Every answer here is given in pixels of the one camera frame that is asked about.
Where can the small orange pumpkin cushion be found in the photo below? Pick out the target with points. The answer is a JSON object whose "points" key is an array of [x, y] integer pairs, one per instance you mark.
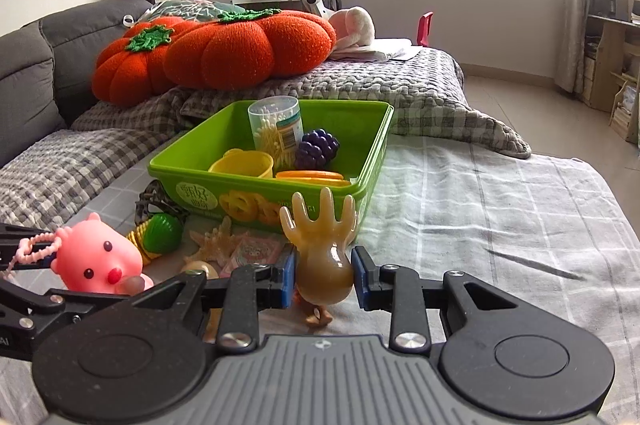
{"points": [[125, 70]]}

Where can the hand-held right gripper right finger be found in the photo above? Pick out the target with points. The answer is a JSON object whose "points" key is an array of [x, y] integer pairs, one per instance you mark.
{"points": [[361, 280]]}

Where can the dark checked blanket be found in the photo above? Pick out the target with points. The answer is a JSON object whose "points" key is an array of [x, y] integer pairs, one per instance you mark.
{"points": [[75, 155]]}

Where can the pink card box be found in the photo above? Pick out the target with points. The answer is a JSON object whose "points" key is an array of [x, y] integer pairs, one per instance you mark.
{"points": [[252, 250]]}

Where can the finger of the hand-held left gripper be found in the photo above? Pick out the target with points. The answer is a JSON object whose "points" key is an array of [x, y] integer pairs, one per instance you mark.
{"points": [[60, 307], [12, 235]]}

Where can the red chair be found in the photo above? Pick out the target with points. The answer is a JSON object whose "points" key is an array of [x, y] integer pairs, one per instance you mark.
{"points": [[425, 30]]}

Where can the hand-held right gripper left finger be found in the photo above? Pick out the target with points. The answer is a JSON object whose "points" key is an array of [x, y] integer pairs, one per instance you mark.
{"points": [[286, 277]]}

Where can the amber long-armed octopus toy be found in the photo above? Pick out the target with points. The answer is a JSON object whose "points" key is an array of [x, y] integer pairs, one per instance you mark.
{"points": [[322, 265]]}

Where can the small red brown figurine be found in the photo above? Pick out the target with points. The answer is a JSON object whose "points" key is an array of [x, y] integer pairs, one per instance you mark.
{"points": [[317, 317]]}

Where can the grey sofa backrest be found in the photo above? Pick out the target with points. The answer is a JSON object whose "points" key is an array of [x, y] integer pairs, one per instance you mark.
{"points": [[40, 70]]}

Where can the white papers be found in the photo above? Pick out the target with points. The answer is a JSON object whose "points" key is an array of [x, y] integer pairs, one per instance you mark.
{"points": [[380, 50]]}

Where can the dark hair claw clip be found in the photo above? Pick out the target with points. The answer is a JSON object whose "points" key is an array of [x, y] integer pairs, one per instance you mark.
{"points": [[150, 200]]}

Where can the wooden bookshelf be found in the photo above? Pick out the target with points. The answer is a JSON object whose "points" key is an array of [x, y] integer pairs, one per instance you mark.
{"points": [[615, 70]]}

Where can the pink white plush toy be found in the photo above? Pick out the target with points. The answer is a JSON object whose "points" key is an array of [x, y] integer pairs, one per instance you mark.
{"points": [[355, 25]]}

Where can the large orange pumpkin cushion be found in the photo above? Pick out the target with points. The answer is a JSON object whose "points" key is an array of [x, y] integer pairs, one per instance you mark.
{"points": [[250, 50]]}

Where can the purple toy grapes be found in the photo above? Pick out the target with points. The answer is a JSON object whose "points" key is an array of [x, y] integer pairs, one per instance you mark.
{"points": [[315, 150]]}

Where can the dried starfish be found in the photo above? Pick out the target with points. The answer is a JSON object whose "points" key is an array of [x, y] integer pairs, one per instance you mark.
{"points": [[215, 245]]}

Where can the grey quilted blanket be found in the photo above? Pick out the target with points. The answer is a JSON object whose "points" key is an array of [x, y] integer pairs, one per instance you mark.
{"points": [[425, 95]]}

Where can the amber round-headed octopus toy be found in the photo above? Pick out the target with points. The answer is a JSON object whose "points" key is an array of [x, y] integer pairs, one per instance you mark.
{"points": [[200, 269]]}

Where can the yellow toy corn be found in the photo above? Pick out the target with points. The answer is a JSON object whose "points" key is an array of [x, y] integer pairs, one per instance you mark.
{"points": [[160, 232]]}

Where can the light grid bed sheet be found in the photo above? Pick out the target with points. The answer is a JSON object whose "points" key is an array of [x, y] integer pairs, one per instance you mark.
{"points": [[475, 225]]}

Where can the pink pig toy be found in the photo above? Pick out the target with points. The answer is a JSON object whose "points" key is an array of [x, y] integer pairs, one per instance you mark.
{"points": [[95, 255]]}

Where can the clear cotton swab jar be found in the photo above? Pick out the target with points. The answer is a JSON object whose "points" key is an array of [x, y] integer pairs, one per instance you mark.
{"points": [[275, 125]]}

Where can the orange plastic lid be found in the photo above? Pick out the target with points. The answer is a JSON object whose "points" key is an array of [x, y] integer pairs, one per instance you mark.
{"points": [[310, 175]]}

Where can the green plastic box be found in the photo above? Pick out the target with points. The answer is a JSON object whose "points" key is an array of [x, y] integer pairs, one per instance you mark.
{"points": [[372, 140]]}

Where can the teal patterned cushion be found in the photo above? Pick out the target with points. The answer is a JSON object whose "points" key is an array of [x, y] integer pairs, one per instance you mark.
{"points": [[190, 10]]}

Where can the yellow plastic cup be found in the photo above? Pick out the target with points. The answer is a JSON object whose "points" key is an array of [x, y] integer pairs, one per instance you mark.
{"points": [[240, 165]]}

